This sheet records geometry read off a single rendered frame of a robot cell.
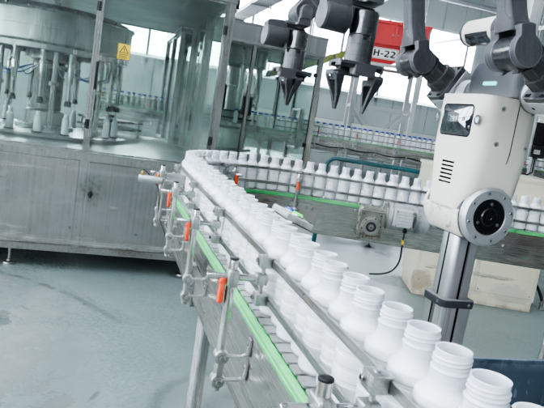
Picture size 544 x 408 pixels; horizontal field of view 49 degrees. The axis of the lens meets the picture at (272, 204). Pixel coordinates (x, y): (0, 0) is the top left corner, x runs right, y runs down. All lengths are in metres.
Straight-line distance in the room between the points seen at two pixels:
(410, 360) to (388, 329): 0.06
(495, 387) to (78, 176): 4.14
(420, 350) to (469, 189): 1.01
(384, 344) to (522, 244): 2.51
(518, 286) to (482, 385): 5.19
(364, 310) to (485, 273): 4.87
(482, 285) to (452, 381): 5.03
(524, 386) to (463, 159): 0.59
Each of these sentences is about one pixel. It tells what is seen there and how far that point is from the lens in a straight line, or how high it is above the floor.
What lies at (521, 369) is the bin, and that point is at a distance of 1.36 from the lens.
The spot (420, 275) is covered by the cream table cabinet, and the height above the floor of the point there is 0.18.
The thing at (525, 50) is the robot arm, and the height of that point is 1.58.
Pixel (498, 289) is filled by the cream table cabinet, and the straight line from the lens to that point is 5.68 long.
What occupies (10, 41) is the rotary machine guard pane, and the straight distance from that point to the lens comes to 4.55.
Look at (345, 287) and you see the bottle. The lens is 0.80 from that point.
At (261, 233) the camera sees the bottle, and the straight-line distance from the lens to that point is 1.18.
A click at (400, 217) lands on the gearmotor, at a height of 0.99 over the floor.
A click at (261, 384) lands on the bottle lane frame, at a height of 0.93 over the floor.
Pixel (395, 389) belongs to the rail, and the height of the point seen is 1.11.
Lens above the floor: 1.36
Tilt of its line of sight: 8 degrees down
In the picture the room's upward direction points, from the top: 9 degrees clockwise
